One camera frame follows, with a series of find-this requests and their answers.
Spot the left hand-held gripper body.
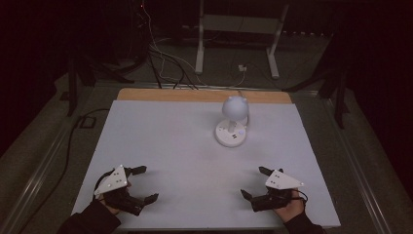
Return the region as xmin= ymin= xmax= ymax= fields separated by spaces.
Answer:
xmin=93 ymin=165 xmax=145 ymax=217

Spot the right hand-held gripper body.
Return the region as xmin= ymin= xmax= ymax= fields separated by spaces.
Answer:
xmin=250 ymin=169 xmax=306 ymax=214

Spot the person's left hand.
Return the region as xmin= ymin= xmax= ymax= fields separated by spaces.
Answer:
xmin=98 ymin=197 xmax=123 ymax=216

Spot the person's right hand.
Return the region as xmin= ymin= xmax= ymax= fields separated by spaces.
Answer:
xmin=272 ymin=188 xmax=308 ymax=224

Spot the white table mat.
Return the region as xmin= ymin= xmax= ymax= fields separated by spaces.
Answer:
xmin=70 ymin=98 xmax=342 ymax=231

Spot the white round desk lamp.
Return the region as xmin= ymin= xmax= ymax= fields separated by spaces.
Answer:
xmin=214 ymin=95 xmax=250 ymax=148

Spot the black stand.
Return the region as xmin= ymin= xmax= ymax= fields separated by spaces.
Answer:
xmin=65 ymin=48 xmax=136 ymax=118
xmin=282 ymin=32 xmax=355 ymax=130

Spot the white metal stand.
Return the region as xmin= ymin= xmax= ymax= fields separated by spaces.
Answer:
xmin=194 ymin=0 xmax=291 ymax=80

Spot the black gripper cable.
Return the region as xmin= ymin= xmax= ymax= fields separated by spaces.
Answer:
xmin=293 ymin=188 xmax=309 ymax=207

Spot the long black floor cable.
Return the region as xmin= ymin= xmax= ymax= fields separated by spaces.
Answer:
xmin=18 ymin=107 xmax=111 ymax=234

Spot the metal floor rail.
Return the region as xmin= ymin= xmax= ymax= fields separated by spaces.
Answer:
xmin=0 ymin=126 xmax=76 ymax=234
xmin=320 ymin=96 xmax=394 ymax=234

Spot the white lamp cable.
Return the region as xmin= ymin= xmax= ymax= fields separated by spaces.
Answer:
xmin=237 ymin=90 xmax=251 ymax=129

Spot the bundle of black cables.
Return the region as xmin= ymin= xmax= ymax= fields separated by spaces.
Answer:
xmin=142 ymin=42 xmax=200 ymax=91

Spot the thin white cable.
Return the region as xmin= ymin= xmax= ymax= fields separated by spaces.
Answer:
xmin=141 ymin=0 xmax=246 ymax=89

